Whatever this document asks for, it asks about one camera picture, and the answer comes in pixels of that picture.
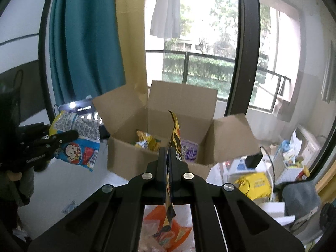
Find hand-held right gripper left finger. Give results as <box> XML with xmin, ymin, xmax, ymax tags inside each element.
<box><xmin>28</xmin><ymin>147</ymin><xmax>169</xmax><ymax>252</ymax></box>

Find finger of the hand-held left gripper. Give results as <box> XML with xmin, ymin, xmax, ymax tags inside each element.
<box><xmin>45</xmin><ymin>130</ymin><xmax>79</xmax><ymax>151</ymax></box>

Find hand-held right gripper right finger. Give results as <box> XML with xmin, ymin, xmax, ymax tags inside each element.
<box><xmin>169</xmin><ymin>148</ymin><xmax>306</xmax><ymax>252</ymax></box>

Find blue cartoon snack packet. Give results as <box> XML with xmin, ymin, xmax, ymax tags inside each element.
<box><xmin>49</xmin><ymin>110</ymin><xmax>101</xmax><ymax>173</ymax></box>

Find purple snack packet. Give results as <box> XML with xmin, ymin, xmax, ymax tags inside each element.
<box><xmin>181</xmin><ymin>140</ymin><xmax>199</xmax><ymax>163</ymax></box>

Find cardboard box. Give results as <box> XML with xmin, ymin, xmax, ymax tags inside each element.
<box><xmin>92</xmin><ymin>80</ymin><xmax>268</xmax><ymax>180</ymax></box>

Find yellow black snack packet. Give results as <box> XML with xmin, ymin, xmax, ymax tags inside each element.
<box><xmin>163</xmin><ymin>110</ymin><xmax>184</xmax><ymax>227</ymax></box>

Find orange snack packet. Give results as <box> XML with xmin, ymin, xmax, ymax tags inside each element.
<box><xmin>140</xmin><ymin>204</ymin><xmax>195</xmax><ymax>252</ymax></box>

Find person's left forearm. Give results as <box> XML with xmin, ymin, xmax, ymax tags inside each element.
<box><xmin>10</xmin><ymin>168</ymin><xmax>35</xmax><ymax>207</ymax></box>

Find black tablet clock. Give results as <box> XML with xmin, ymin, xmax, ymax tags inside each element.
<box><xmin>57</xmin><ymin>99</ymin><xmax>103</xmax><ymax>139</ymax></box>

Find small clear wrapper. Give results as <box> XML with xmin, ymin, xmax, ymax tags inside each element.
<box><xmin>61</xmin><ymin>200</ymin><xmax>77</xmax><ymax>215</ymax></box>

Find yellow plastic bag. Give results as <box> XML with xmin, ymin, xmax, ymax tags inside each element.
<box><xmin>234</xmin><ymin>173</ymin><xmax>273</xmax><ymax>202</ymax></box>

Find black charger adapter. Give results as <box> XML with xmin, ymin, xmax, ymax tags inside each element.
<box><xmin>245</xmin><ymin>153</ymin><xmax>264</xmax><ymax>169</ymax></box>

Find teal curtain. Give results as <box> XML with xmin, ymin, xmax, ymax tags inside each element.
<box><xmin>49</xmin><ymin>0</ymin><xmax>126</xmax><ymax>107</ymax></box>

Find white plastic crate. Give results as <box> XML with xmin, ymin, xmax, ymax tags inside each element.
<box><xmin>274</xmin><ymin>160</ymin><xmax>298</xmax><ymax>185</ymax></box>

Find black balcony railing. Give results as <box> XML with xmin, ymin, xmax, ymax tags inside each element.
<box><xmin>145</xmin><ymin>49</ymin><xmax>292</xmax><ymax>112</ymax></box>

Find grey cloth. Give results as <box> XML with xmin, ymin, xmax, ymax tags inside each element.
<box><xmin>282</xmin><ymin>181</ymin><xmax>322</xmax><ymax>225</ymax></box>

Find yellow curtain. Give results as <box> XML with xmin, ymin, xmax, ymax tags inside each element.
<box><xmin>115</xmin><ymin>0</ymin><xmax>148</xmax><ymax>96</ymax></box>

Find white hanging cloth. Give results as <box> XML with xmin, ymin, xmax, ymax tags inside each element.
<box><xmin>150</xmin><ymin>0</ymin><xmax>182</xmax><ymax>40</ymax></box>

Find black door frame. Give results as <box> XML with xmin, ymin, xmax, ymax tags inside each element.
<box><xmin>224</xmin><ymin>0</ymin><xmax>261</xmax><ymax>117</ymax></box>

